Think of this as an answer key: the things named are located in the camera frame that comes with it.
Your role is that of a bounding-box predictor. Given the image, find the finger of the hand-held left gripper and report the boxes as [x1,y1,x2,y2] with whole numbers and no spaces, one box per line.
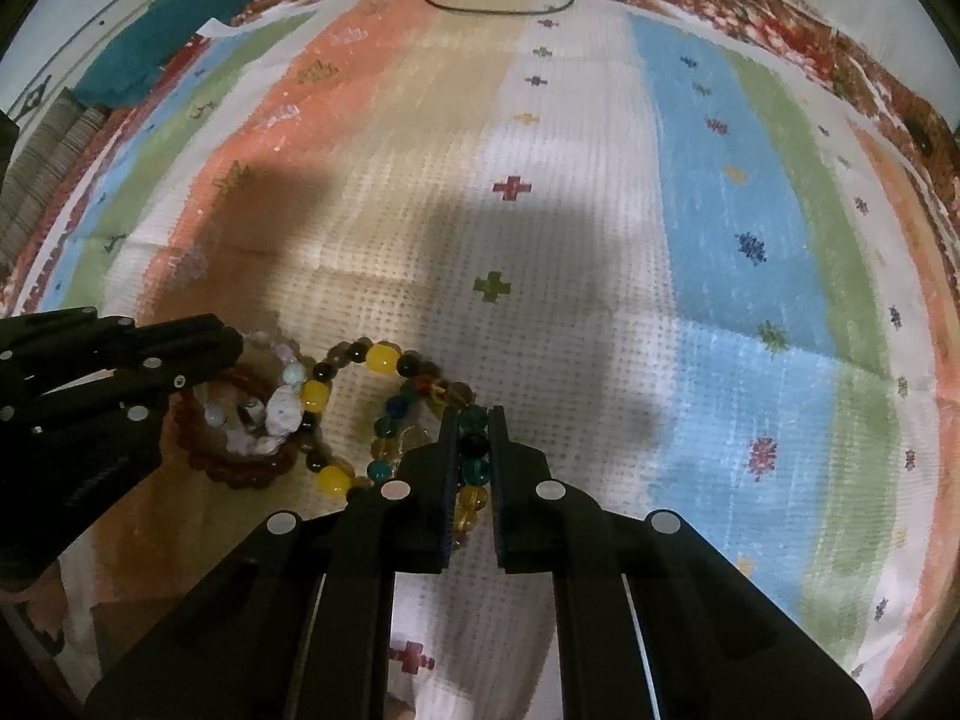
[0,306,246,400]
[0,369,190,466]

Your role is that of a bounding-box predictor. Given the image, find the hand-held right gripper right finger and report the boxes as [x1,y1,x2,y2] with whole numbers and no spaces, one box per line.
[486,404,875,720]

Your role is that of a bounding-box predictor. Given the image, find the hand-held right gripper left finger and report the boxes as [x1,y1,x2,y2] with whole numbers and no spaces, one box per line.
[84,406,461,720]

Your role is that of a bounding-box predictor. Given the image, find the teal and amber bead bracelet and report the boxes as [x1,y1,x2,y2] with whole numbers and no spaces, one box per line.
[366,377,497,550]

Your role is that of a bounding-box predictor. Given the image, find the white stone bead bracelet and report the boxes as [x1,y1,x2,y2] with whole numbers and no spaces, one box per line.
[196,327,313,460]

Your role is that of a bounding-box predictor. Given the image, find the red-brown bead bracelet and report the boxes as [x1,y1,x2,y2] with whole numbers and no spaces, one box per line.
[169,362,320,491]

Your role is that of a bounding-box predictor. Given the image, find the yellow and dark bead bracelet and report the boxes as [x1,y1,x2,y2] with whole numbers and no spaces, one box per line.
[298,336,452,505]

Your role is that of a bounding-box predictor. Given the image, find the grey striped cushion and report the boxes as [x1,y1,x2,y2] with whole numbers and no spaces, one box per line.
[0,86,115,265]

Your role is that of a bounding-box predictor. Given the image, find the multicoloured striped blanket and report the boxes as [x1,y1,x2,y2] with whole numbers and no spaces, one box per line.
[0,0,955,720]

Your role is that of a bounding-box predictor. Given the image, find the teal cloth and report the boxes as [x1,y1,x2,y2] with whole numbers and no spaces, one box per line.
[73,0,260,107]

